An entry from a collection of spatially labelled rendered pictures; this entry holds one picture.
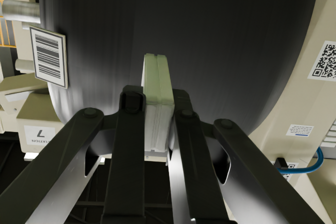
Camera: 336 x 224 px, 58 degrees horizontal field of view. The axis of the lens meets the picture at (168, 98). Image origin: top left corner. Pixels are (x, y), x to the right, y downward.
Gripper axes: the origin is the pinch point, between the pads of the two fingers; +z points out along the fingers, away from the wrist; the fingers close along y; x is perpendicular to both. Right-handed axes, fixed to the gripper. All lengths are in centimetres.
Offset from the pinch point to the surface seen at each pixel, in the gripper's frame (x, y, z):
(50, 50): -2.6, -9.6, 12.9
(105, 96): -6.7, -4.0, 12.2
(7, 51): -395, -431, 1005
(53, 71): -5.0, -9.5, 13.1
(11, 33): -311, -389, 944
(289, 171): -31, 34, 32
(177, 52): -0.9, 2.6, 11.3
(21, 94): -43, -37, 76
